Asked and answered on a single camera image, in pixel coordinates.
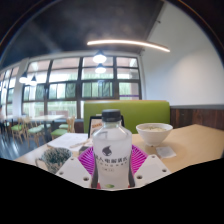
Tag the clear black-capped drink bottle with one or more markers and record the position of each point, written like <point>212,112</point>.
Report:
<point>111,153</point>

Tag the long linear ceiling light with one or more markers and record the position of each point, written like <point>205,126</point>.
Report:
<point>130,42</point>

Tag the group of pendant lamps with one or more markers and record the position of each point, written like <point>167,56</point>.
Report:
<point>99,58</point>

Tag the white ceramic bowl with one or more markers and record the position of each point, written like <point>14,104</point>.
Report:
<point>154,135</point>

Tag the white paper napkin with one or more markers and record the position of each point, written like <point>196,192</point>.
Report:
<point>165,152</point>

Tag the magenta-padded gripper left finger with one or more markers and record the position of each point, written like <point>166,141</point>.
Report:
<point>71,171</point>

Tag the group of green-seated wooden chairs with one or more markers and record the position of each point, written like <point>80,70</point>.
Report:
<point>60,131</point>

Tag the wooden-top dining table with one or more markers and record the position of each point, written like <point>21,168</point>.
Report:
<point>46,117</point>

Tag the white paper sheet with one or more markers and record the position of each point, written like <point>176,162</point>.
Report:
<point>66,140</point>

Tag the black-framed picture stand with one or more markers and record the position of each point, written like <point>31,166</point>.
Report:
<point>95,126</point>

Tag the green upholstered bench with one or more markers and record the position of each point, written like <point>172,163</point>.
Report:
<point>143,111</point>

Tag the green speckled mug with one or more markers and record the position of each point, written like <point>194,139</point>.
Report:
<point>55,158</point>

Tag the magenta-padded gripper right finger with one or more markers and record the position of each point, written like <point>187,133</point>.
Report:
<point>151,169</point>

